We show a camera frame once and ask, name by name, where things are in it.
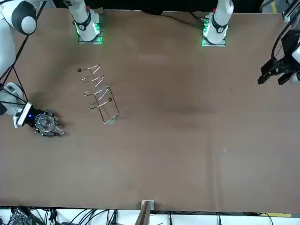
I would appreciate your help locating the clear glass goblet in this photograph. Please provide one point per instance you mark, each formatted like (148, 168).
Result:
(47, 122)

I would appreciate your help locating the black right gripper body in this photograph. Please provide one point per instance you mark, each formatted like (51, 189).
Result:
(34, 117)

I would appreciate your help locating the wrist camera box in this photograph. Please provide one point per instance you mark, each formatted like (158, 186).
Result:
(23, 114)

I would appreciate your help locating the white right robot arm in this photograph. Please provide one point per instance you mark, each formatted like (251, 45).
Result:
(80, 11)

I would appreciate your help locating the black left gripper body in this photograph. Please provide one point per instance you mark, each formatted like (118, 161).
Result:
(287, 59)

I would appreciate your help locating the aluminium corner post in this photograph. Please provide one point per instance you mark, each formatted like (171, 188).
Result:
(289, 12)

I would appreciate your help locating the aluminium camera post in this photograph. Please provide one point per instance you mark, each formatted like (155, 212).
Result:
(147, 205)

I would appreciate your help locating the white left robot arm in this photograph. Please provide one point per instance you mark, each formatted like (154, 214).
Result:
(220, 21)

